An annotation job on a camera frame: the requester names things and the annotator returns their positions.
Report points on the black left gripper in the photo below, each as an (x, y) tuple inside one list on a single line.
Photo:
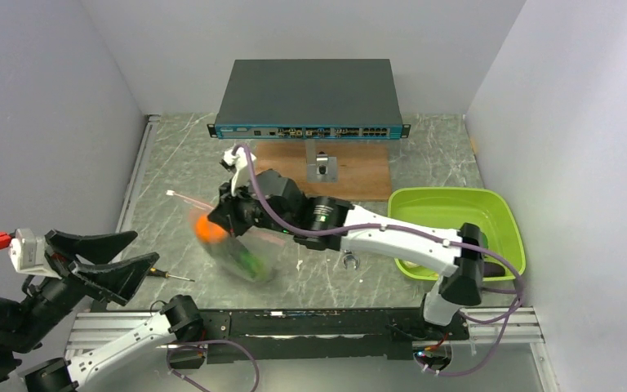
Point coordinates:
[(118, 280)]

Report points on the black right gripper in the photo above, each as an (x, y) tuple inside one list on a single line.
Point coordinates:
[(225, 213)]

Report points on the orange fruit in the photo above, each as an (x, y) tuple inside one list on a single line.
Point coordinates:
[(208, 232)]

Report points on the clear zip top bag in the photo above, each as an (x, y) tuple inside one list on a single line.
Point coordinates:
[(263, 244)]

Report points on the green cucumber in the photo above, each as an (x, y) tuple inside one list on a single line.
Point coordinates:
[(244, 263)]

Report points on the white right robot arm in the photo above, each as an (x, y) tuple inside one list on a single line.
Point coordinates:
[(273, 202)]

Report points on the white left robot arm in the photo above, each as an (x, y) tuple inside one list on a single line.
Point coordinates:
[(23, 331)]

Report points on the lime green food tray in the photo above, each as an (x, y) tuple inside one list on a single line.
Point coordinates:
[(451, 207)]

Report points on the silver open-end wrench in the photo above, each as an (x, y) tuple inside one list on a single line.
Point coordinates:
[(350, 259)]

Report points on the brown wooden board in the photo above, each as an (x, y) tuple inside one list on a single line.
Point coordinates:
[(362, 168)]

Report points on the white green bok choy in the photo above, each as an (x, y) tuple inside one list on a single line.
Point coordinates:
[(441, 255)]

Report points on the purple eggplant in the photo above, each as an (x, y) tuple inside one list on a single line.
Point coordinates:
[(493, 270)]

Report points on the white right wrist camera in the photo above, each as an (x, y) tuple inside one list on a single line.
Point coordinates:
[(241, 162)]

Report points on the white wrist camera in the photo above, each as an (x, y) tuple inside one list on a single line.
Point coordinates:
[(26, 251), (241, 162)]

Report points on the yellow handled screwdriver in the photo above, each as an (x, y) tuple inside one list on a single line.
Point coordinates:
[(157, 273)]

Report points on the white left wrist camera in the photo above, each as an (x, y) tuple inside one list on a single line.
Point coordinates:
[(26, 251)]

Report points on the metal switch stand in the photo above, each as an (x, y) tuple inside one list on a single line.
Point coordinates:
[(320, 166)]

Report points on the grey network switch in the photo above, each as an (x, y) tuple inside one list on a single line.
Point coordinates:
[(318, 99)]

